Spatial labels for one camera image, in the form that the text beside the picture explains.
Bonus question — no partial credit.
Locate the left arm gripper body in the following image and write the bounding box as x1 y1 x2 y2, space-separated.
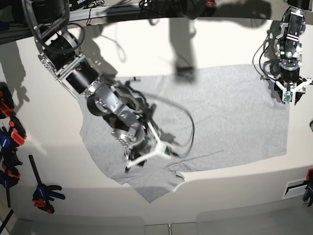
280 59 300 83

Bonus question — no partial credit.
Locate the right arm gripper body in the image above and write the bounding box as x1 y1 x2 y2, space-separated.
111 122 155 159

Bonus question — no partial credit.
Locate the grey T-shirt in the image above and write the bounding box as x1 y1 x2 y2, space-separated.
78 65 290 202

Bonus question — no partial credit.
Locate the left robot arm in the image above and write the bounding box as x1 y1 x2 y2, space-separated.
270 0 313 104

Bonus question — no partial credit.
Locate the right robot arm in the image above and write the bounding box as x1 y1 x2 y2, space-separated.
22 0 289 173

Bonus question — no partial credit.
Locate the blue orange bar clamp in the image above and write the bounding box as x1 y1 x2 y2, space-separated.
28 155 66 214

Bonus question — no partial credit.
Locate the blue clamp right edge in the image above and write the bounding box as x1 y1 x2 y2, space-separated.
302 168 313 207

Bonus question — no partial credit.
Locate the orange black clamp lower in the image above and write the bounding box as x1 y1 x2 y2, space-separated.
8 116 27 147

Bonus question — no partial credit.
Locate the orange black clamp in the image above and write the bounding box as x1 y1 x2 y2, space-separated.
8 116 27 147
0 82 15 119

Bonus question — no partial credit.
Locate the blue black clamp left edge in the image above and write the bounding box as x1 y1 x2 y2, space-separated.
0 127 22 208

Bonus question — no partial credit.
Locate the orange black clamp upper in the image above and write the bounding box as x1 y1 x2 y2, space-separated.
0 82 15 119

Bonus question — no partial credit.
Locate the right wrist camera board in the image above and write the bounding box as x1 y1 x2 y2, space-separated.
161 143 175 159

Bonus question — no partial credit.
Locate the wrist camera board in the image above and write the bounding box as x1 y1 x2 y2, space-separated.
161 143 175 159
282 90 293 103

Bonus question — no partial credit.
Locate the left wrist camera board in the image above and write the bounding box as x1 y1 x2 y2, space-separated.
282 90 293 103

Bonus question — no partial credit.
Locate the black camera cable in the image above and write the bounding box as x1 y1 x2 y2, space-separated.
127 80 196 159

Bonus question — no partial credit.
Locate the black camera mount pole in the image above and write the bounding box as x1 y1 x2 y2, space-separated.
179 0 206 20

